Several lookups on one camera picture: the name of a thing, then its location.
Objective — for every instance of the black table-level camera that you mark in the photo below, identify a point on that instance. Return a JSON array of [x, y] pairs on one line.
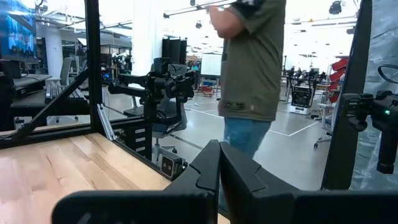
[[169, 165]]

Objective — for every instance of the white whiteboard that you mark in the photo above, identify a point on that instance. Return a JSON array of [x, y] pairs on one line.
[[211, 63]]

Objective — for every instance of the black aluminium frame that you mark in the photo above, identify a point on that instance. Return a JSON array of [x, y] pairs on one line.
[[340, 161], [93, 62]]

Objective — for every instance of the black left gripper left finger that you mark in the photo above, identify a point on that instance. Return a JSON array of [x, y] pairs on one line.
[[208, 174]]

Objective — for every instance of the black robot workstation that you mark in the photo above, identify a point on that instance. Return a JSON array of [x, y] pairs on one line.
[[301, 96]]

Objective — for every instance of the dark desk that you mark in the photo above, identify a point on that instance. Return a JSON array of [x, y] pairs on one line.
[[31, 102]]

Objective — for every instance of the grey plastic sheet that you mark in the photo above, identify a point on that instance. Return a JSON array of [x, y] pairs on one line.
[[382, 37]]

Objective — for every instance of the black keyboard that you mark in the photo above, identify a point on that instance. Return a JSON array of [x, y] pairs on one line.
[[66, 91]]

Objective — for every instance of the large wall monitor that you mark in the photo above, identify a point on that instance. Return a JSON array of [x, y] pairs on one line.
[[18, 34]]

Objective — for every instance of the white column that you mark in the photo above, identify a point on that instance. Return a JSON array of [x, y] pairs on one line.
[[146, 31], [53, 53]]

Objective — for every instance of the red storage bins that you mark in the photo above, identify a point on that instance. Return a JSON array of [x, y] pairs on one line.
[[339, 65]]

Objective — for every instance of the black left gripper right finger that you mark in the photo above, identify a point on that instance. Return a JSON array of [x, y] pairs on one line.
[[248, 193]]

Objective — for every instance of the person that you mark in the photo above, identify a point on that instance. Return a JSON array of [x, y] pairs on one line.
[[252, 68]]

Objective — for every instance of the black control box white labels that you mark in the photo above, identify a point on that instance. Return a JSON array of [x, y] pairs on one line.
[[140, 140]]

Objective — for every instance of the grey office chair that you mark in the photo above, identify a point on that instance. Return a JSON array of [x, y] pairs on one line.
[[180, 115]]

